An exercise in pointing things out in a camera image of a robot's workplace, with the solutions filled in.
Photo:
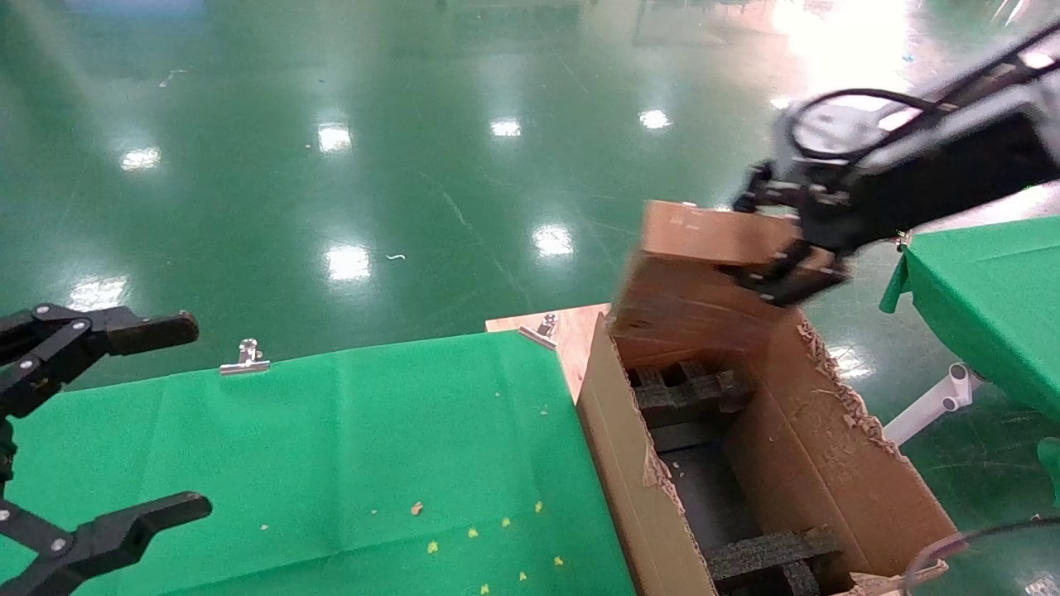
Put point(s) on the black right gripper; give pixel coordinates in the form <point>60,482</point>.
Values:
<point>927,186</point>

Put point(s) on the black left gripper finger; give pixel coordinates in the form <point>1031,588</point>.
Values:
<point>124,526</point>
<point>141,333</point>

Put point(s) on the small taped cardboard box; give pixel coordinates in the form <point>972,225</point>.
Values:
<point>687,298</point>

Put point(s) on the large open cardboard carton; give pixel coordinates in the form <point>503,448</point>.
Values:
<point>828,463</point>

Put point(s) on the large green tablecloth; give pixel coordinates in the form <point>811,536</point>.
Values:
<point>331,430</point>

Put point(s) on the green tablecloth with draped corner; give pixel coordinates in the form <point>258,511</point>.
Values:
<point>994,290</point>

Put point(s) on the white table leg tube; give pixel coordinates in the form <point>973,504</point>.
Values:
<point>927,410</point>

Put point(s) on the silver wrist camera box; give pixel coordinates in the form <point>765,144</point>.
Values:
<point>828,132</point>

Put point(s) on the silver camera mounting bracket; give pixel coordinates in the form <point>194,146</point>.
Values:
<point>977,99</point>

